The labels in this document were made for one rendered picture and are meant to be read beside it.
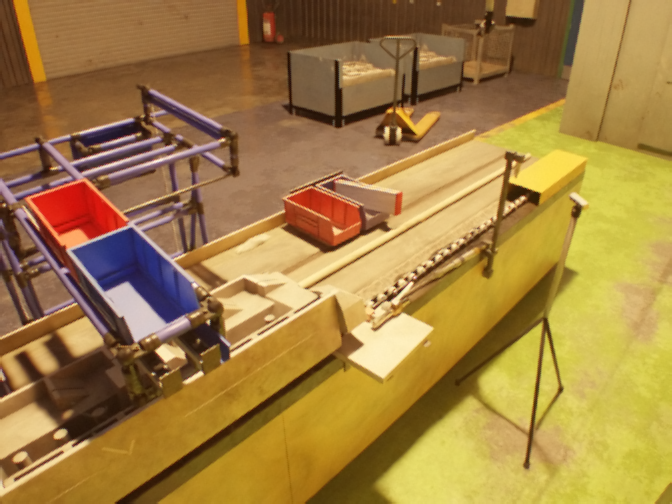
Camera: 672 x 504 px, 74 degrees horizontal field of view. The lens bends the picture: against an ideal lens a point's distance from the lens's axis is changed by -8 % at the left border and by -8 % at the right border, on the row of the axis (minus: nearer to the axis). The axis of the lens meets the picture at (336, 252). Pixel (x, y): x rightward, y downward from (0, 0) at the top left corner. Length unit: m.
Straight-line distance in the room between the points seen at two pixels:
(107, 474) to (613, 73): 6.34
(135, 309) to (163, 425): 0.30
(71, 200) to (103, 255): 0.31
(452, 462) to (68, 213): 1.82
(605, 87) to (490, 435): 5.00
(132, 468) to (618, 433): 2.17
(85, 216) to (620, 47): 6.05
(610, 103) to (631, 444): 4.80
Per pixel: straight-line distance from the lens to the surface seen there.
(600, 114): 6.68
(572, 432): 2.59
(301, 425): 1.66
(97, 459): 1.24
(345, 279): 1.96
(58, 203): 1.49
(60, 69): 11.64
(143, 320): 1.15
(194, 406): 1.29
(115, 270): 1.27
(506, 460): 2.38
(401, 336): 1.64
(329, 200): 2.32
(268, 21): 13.34
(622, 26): 6.52
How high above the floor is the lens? 1.89
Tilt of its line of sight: 32 degrees down
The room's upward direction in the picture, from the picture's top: straight up
